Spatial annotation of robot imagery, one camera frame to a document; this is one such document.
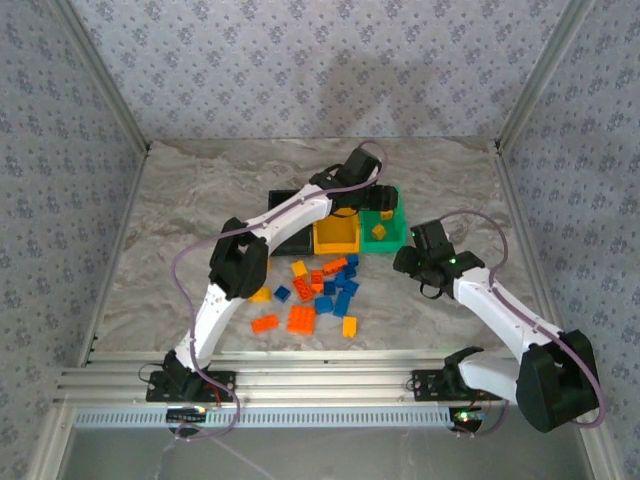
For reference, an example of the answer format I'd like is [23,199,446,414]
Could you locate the large orange lego brick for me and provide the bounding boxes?
[286,305,317,336]

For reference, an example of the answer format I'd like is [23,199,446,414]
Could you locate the green plastic container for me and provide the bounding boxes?
[357,185,409,254]

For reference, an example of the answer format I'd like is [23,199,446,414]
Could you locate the yellow plastic container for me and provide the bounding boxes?
[312,209,362,256]

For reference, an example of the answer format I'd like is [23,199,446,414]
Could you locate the black plastic container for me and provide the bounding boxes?
[267,188,317,255]

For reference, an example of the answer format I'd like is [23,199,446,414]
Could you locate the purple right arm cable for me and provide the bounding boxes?
[434,209,609,440]

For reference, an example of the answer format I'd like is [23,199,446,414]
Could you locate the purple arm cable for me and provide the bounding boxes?
[172,141,389,441]
[434,209,609,440]

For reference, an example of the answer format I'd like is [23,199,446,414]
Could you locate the aluminium table side rail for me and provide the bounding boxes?
[77,144,154,366]
[492,142,566,341]

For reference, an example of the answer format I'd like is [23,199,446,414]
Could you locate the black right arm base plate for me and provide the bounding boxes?
[410,368,504,403]

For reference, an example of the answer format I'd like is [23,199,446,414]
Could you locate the aluminium mounting rail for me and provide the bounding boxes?
[53,349,521,405]

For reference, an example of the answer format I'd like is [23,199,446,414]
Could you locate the grey slotted cable duct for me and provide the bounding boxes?
[73,405,496,430]

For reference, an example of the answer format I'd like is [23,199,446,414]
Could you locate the aluminium frame post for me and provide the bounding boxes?
[49,0,152,154]
[494,0,599,151]

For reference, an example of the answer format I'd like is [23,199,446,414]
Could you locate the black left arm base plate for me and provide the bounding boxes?
[145,369,237,403]

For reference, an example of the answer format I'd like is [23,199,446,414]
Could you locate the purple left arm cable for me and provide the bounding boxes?
[172,141,389,441]

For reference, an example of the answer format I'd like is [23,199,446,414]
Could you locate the aluminium frame leg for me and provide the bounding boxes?
[24,404,76,480]
[572,419,626,480]

